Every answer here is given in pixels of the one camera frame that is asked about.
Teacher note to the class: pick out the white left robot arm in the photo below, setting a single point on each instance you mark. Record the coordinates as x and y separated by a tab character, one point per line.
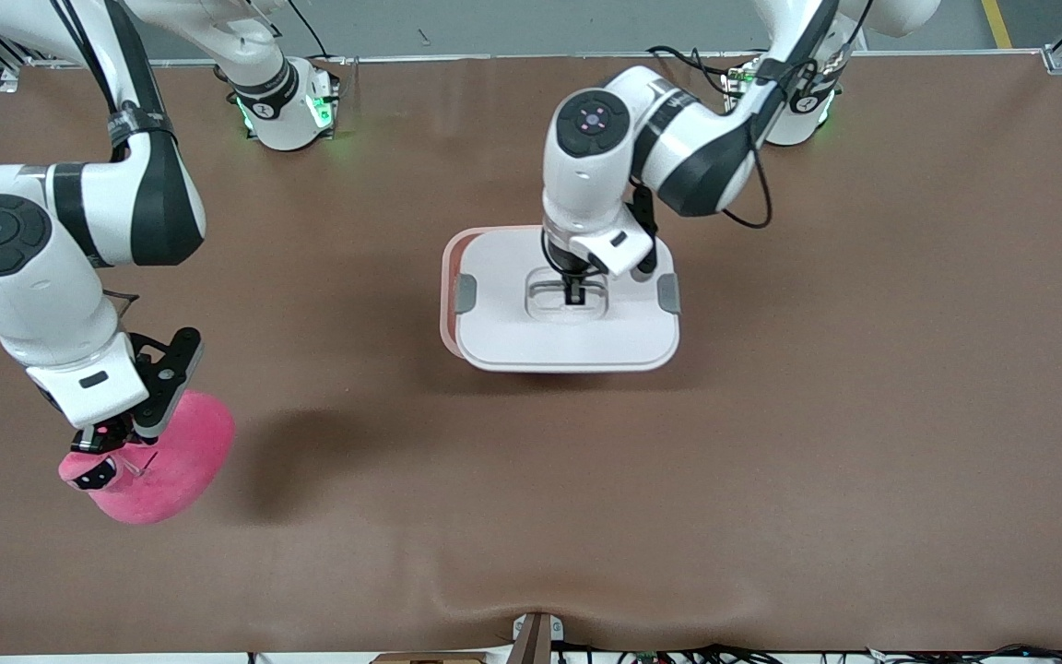
586	166

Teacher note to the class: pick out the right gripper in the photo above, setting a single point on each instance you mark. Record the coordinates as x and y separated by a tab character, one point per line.
98	441

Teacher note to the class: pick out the brown wooden board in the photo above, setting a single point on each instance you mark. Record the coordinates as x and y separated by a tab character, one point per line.
430	659

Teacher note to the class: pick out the pink plush toy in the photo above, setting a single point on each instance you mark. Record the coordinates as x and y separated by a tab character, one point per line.
181	461

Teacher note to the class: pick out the white box lid grey clips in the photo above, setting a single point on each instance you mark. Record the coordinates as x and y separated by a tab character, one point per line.
513	323

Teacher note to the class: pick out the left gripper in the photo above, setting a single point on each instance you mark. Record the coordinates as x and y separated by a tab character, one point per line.
573	274

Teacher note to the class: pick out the pink plastic storage box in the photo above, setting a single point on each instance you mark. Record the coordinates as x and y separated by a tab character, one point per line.
447	304

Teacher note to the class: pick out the metal clamp bracket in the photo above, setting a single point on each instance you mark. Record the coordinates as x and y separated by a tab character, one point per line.
531	641

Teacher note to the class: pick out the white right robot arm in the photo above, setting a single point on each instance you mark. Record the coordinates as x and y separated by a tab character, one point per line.
125	203

